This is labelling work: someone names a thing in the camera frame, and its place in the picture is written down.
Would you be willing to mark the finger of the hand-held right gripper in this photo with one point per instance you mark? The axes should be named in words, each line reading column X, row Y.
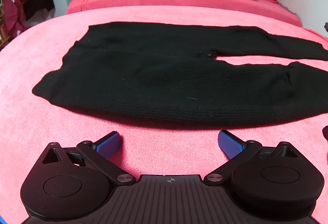
column 326, row 133

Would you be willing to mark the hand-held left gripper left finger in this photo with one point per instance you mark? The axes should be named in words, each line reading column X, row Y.
column 110, row 145

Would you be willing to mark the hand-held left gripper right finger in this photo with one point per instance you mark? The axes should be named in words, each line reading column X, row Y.
column 230, row 145

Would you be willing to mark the black knit pants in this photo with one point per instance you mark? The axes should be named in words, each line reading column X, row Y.
column 158, row 72

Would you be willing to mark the pink fleece blanket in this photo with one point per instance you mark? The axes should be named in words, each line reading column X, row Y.
column 76, row 126

